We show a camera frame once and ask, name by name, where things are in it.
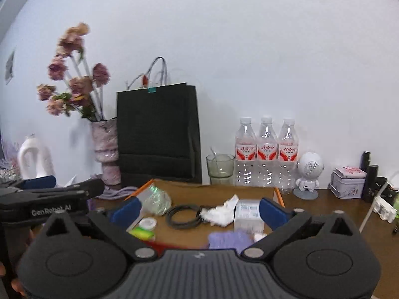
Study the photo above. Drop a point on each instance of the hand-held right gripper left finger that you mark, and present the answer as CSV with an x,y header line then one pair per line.
x,y
124,215

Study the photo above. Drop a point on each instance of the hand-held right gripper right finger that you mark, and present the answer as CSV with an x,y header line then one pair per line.
x,y
274,213

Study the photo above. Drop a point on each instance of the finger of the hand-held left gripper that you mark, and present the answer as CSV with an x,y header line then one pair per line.
x,y
40,181
90,187

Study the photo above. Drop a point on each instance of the green packet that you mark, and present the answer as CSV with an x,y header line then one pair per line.
x,y
140,233

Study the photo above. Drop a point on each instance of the small round white jar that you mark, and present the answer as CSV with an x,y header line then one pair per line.
x,y
147,224

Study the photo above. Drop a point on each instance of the white wet wipes pack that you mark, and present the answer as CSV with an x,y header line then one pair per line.
x,y
246,215

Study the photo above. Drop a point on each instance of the clear plastic bag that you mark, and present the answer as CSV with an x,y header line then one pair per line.
x,y
156,201

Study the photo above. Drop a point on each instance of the purple fabric pouch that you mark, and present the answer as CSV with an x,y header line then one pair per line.
x,y
227,239

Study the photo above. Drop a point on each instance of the white tissue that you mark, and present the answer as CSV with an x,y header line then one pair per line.
x,y
218,215

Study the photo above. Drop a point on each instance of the red cardboard box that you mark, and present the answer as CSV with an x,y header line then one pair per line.
x,y
187,233

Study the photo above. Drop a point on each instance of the person's left hand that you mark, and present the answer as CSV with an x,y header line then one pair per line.
x,y
18,286

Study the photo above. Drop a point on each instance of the white detergent bottle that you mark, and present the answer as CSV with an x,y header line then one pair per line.
x,y
46,162

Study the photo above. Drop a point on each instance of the clear acrylic organiser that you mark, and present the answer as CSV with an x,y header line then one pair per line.
x,y
7,168

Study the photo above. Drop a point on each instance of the pink mottled vase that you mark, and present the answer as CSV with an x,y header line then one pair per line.
x,y
106,149

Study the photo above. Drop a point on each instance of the white robot speaker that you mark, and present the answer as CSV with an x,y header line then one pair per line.
x,y
310,165

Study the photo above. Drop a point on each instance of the clear water bottle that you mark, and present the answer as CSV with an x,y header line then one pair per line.
x,y
245,152
267,152
288,154

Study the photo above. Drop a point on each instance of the clear glass cup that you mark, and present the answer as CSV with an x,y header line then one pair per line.
x,y
223,168

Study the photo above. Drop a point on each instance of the white tin box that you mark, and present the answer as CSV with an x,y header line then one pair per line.
x,y
346,187

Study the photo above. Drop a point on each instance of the black paper bag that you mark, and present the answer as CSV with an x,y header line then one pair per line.
x,y
156,137

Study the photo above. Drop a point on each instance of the clear spoon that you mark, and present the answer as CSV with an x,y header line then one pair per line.
x,y
214,155

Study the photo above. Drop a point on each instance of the pink white flat case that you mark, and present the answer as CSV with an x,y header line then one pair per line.
x,y
349,171

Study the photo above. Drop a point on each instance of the tall black tube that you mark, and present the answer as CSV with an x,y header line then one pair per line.
x,y
371,183

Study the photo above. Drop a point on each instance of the small black tube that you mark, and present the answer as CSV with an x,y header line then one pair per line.
x,y
366,160

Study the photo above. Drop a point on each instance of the white clip holder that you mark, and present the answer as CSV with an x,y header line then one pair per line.
x,y
385,208

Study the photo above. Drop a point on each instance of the dried pink flowers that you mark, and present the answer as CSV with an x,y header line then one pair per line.
x,y
101,74

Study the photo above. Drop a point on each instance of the wall picture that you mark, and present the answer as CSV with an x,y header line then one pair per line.
x,y
10,67

